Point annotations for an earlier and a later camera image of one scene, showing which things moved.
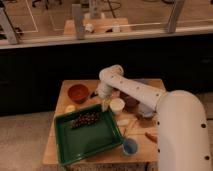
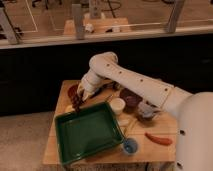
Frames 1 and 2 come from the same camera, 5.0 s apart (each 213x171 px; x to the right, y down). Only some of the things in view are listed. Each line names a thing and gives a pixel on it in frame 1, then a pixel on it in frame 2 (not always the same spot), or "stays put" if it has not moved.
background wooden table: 99,25 stays put
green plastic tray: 91,140 stays put
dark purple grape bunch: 87,118 to 77,100
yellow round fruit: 70,108 stays put
